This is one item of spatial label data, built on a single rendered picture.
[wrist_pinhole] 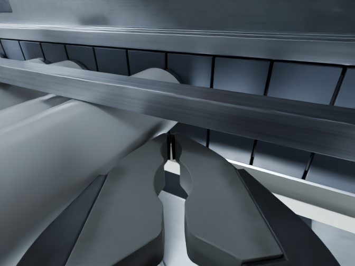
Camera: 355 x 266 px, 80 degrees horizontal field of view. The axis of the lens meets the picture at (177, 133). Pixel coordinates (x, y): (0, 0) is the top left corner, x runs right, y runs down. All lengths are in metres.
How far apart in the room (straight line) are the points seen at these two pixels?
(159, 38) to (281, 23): 0.09
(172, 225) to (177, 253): 0.06
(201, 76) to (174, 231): 0.20
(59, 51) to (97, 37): 0.06
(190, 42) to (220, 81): 0.04
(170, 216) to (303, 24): 0.23
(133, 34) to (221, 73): 0.08
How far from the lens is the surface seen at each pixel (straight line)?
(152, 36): 0.18
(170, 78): 0.16
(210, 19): 0.21
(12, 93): 0.20
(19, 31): 0.31
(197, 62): 0.17
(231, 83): 0.16
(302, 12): 0.20
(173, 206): 0.27
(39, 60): 0.28
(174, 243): 0.32
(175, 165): 0.17
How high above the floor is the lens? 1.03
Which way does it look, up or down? 50 degrees down
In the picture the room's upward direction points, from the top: 135 degrees counter-clockwise
